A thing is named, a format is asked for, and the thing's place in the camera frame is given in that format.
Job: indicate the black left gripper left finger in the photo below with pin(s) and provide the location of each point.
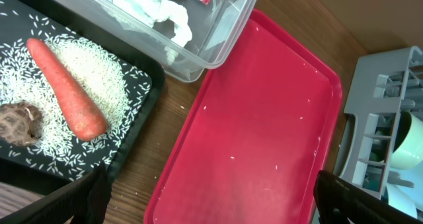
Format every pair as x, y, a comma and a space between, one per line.
84, 200

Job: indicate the brown mushroom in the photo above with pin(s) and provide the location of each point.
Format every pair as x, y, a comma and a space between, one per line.
19, 123

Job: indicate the green bowl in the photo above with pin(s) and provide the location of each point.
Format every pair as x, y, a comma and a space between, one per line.
408, 144

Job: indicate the crumpled white tissue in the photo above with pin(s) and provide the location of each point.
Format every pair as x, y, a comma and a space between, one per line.
151, 11

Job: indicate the light blue small bowl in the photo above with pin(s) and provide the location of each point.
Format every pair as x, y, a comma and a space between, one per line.
406, 197

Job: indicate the black waste tray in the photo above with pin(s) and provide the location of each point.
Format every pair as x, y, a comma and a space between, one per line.
39, 181

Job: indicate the grey dishwasher rack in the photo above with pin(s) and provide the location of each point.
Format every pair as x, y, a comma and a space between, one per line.
383, 86

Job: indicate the white rice grains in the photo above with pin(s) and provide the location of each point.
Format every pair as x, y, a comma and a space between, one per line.
116, 87

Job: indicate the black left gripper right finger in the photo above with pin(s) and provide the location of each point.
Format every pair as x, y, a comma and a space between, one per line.
339, 202

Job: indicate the clear plastic waste bin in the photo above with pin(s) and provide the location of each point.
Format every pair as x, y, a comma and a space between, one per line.
215, 28

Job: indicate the red serving tray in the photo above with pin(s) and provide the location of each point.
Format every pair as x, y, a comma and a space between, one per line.
256, 136

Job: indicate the orange carrot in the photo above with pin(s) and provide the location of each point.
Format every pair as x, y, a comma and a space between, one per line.
82, 115

